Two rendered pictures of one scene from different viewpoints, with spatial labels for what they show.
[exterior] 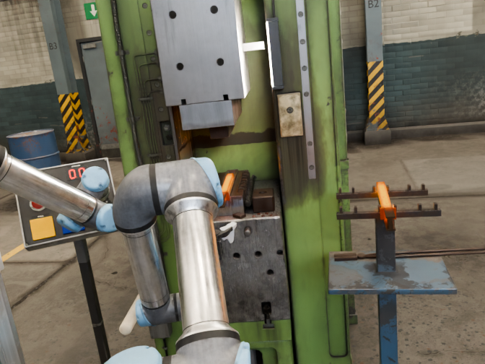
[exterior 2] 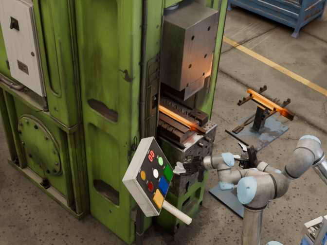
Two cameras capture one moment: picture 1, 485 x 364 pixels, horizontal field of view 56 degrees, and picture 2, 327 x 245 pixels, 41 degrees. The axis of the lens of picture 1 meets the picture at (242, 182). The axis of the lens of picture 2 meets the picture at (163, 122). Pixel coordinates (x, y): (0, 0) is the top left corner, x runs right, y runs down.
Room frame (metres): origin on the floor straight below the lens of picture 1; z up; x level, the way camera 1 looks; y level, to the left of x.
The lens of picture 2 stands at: (0.71, 2.04, 2.85)
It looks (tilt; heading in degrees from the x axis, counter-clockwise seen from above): 40 degrees down; 302
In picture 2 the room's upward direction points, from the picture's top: 4 degrees clockwise
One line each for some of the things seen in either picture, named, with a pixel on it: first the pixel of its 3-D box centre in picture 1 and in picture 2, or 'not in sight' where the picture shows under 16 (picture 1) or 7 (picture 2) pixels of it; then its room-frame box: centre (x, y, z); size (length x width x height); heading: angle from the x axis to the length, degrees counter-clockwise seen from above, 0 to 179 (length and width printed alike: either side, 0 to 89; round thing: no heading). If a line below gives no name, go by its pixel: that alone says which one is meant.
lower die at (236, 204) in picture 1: (224, 191); (165, 118); (1.93, 0.09, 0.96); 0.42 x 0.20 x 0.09; 174
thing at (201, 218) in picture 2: not in sight; (183, 225); (1.68, 0.11, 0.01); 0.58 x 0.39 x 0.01; 84
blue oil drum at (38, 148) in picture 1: (38, 166); not in sight; (5.92, 2.64, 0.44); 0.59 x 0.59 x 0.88
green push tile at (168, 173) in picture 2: not in sight; (167, 173); (1.61, 0.54, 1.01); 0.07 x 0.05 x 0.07; 109
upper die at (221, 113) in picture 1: (213, 109); (168, 74); (1.93, 0.09, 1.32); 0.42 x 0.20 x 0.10; 174
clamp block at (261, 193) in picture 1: (263, 199); (198, 117); (1.77, -0.08, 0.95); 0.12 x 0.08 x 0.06; 174
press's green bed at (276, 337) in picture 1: (253, 331); (163, 184); (1.94, 0.03, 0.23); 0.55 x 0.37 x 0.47; 174
